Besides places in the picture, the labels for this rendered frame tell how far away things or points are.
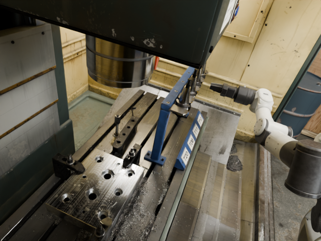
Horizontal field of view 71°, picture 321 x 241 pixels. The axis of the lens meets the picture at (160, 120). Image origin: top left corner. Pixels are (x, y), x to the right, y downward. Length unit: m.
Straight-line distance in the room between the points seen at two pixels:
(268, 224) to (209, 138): 0.63
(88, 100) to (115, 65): 1.56
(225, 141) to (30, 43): 1.22
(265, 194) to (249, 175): 0.27
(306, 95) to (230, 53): 1.25
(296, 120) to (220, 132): 1.29
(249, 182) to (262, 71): 0.69
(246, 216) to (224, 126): 0.60
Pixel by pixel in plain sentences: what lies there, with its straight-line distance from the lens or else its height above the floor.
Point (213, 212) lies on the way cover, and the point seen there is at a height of 0.76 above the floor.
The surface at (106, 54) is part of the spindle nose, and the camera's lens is 0.48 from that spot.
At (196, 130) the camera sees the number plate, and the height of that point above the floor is 0.94.
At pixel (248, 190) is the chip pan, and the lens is 1.48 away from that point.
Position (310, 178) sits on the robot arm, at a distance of 0.77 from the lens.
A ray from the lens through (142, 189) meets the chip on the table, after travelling 0.99.
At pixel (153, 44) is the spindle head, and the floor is 1.58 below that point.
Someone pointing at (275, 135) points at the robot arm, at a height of 1.23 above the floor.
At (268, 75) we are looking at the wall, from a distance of 1.57.
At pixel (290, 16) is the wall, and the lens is 1.49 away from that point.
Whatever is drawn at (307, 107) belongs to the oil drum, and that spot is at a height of 0.69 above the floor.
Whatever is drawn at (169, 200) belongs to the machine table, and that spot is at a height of 0.90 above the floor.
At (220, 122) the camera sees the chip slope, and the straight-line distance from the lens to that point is 1.64.
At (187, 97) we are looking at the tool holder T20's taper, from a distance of 0.91.
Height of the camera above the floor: 1.70
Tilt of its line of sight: 37 degrees down
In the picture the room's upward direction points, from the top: 12 degrees clockwise
